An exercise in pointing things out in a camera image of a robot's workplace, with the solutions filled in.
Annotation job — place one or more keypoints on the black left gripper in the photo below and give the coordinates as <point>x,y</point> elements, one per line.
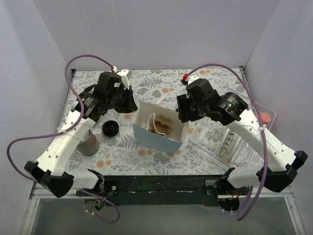
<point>126,102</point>

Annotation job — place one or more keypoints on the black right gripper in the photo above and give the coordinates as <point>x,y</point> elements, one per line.
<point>184,110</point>

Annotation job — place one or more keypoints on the brown cardboard cup carrier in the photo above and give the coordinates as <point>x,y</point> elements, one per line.
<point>161,126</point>

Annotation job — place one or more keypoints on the light blue paper bag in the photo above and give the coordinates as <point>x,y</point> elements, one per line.
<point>141,119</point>

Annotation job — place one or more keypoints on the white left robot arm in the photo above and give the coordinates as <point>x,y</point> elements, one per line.
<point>112,92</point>

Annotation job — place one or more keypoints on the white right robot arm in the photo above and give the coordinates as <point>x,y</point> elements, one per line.
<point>280,162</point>

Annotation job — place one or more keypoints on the clear plastic dish rack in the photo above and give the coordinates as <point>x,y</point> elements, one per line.
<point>205,141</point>

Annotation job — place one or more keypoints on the pink cylindrical bottle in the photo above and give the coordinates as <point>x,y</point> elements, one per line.
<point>266,119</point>

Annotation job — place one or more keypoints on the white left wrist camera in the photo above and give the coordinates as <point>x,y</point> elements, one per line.
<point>125,76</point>

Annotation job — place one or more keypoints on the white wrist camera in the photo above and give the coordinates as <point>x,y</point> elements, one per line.
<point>186,80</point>
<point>125,76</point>

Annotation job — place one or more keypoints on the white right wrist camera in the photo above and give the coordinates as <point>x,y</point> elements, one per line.
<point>186,80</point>

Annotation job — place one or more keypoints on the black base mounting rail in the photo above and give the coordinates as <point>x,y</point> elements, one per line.
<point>158,189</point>

